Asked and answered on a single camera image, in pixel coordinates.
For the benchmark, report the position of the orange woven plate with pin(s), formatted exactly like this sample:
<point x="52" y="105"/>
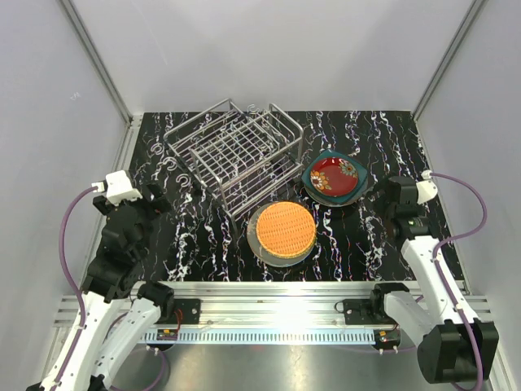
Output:
<point x="286" y="229"/>

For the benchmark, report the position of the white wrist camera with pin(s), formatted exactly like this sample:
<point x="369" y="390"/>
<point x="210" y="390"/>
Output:
<point x="427" y="189"/>
<point x="118" y="187"/>

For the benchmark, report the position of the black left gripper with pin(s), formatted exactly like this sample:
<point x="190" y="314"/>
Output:
<point x="159" y="206"/>

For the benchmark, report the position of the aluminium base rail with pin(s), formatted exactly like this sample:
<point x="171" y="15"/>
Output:
<point x="257" y="314"/>

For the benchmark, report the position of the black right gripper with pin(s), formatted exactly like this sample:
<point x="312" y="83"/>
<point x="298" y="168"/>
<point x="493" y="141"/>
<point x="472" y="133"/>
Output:
<point x="385" y="189"/>

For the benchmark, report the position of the silver wire dish rack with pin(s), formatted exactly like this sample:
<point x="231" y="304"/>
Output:
<point x="240" y="157"/>

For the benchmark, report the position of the red floral plate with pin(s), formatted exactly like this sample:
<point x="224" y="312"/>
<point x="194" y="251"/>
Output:
<point x="334" y="176"/>

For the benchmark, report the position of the grey reindeer plate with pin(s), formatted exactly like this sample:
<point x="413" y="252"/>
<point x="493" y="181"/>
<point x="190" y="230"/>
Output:
<point x="262" y="253"/>

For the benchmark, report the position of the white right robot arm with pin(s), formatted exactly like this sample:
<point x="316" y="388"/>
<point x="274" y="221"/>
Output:
<point x="454" y="346"/>

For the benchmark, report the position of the dark bottom plate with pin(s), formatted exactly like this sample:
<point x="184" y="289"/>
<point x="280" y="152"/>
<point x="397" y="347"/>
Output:
<point x="337" y="204"/>

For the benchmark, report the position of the teal square plate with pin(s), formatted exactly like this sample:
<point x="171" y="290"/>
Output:
<point x="363" y="172"/>

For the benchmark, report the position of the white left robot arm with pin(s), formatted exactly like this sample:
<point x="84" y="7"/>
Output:
<point x="96" y="348"/>

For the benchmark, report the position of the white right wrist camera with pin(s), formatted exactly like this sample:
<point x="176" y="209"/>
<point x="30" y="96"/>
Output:
<point x="427" y="189"/>

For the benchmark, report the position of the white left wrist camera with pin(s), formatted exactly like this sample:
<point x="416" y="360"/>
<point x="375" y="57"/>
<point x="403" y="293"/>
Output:
<point x="118" y="187"/>

